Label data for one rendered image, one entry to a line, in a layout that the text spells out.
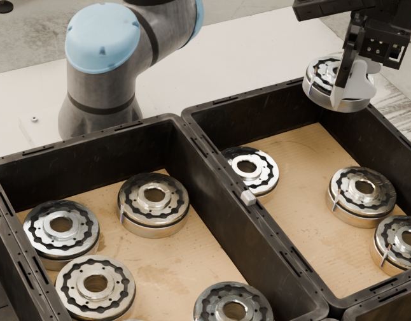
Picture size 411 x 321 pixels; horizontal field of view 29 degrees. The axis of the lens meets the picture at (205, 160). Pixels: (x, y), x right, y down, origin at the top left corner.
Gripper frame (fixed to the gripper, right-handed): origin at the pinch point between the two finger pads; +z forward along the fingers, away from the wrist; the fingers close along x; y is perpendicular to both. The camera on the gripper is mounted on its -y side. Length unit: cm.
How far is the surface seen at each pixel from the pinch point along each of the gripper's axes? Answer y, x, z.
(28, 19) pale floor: -109, 130, 100
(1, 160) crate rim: -39.8, -26.4, 6.4
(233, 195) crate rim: -9.4, -20.3, 6.3
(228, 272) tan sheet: -7.2, -25.0, 16.2
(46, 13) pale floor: -105, 137, 100
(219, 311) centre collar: -6.6, -34.5, 12.5
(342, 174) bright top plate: 4.9, -2.0, 13.4
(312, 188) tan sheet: 1.0, -4.0, 16.2
